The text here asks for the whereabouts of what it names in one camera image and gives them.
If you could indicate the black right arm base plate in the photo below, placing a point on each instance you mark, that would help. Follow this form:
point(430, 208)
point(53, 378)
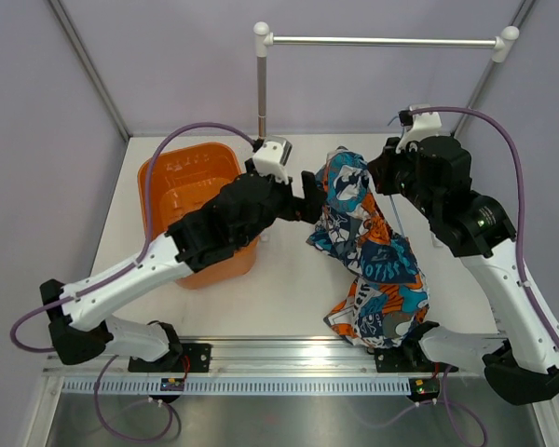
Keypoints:
point(402, 360)

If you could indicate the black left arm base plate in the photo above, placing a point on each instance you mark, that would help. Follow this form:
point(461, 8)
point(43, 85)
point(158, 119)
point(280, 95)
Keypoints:
point(195, 356)

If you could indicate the white slotted cable duct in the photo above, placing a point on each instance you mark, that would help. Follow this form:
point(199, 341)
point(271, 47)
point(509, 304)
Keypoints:
point(240, 386)

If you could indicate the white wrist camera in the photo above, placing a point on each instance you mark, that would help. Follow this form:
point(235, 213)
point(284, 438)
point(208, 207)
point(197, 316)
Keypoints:
point(272, 157)
point(417, 125)

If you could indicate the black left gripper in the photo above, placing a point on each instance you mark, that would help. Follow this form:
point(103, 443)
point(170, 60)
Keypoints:
point(294, 207)

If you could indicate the aluminium mounting rail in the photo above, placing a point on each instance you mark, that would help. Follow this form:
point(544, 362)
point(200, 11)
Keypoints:
point(250, 357)

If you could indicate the light blue clothes hanger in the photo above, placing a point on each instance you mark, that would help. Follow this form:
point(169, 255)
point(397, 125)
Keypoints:
point(396, 119)

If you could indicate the silver clothes rack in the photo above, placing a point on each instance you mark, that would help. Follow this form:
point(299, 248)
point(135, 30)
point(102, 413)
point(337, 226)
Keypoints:
point(264, 38)

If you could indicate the colourful patterned shorts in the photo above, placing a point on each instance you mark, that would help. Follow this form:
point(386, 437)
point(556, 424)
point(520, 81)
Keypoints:
point(388, 296)

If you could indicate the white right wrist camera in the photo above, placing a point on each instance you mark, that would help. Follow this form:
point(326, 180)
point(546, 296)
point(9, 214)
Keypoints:
point(417, 125)

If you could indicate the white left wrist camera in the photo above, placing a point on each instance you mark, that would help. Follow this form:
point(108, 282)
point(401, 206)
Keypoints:
point(272, 157)

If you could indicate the orange plastic basket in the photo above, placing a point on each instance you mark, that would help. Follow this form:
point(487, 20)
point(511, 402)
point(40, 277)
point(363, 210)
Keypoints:
point(182, 181)

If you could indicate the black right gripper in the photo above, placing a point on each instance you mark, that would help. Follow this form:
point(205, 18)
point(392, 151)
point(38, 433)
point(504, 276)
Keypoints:
point(384, 165)

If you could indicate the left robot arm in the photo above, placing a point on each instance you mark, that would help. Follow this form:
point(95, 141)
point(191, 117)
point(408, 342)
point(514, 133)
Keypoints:
point(82, 324)

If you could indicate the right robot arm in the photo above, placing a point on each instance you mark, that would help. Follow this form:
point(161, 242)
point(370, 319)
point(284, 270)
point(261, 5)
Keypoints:
point(520, 362)

